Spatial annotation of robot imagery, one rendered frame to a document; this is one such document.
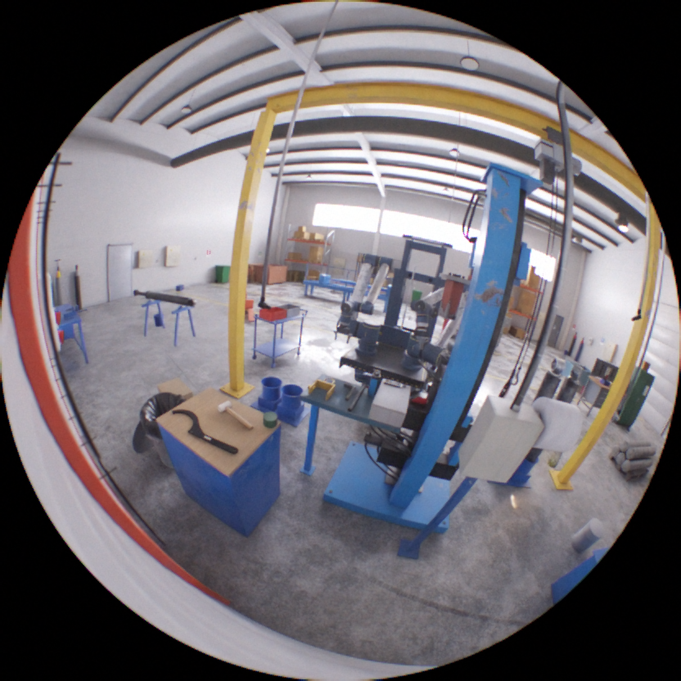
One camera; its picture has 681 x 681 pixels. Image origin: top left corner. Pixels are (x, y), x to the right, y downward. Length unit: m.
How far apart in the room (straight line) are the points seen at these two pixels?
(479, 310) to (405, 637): 2.31
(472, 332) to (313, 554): 2.00
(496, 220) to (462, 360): 0.84
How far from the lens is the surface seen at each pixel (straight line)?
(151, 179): 11.61
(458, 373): 1.52
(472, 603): 2.49
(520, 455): 1.37
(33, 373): 0.49
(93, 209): 10.61
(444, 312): 1.80
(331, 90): 3.41
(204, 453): 1.53
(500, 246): 1.46
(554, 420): 1.31
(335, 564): 2.17
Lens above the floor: 2.06
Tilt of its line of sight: 20 degrees down
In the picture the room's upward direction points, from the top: 10 degrees clockwise
